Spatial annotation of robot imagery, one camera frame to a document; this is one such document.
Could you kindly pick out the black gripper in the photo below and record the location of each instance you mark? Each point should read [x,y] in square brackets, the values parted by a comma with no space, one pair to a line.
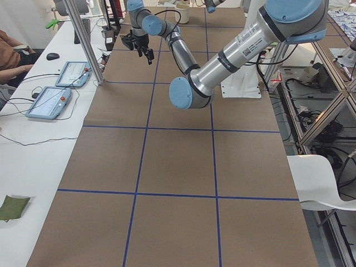
[141,41]

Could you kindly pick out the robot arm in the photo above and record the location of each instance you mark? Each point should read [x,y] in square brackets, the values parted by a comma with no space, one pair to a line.
[276,21]
[211,5]

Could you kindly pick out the white bucket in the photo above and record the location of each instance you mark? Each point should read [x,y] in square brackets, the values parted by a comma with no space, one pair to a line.
[182,14]

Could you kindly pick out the blue teach pendant far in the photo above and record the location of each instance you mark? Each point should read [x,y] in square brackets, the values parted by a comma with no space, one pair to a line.
[74,73]

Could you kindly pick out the blue teach pendant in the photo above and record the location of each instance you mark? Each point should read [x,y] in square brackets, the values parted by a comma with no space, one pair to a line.
[74,73]
[49,103]

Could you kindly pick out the green plastic clamp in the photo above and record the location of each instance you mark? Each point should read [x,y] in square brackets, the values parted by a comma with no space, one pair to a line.
[52,24]

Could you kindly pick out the black computer mouse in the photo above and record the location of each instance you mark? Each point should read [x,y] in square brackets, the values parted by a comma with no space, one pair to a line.
[52,56]

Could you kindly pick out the blue teach pendant near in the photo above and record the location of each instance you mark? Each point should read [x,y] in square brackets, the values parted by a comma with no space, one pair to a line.
[49,103]

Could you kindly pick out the person in brown shirt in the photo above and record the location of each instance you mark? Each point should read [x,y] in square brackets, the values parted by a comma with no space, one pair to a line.
[15,65]

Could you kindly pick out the green cloth pouch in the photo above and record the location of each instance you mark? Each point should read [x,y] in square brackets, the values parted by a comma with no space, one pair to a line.
[13,207]

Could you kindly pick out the white chair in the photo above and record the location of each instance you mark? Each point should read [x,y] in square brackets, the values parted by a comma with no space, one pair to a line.
[316,185]

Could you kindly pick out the aluminium frame post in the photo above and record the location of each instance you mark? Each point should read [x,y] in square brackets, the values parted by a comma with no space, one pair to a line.
[74,15]

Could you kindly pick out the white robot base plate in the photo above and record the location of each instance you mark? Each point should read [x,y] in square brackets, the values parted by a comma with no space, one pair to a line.
[244,83]

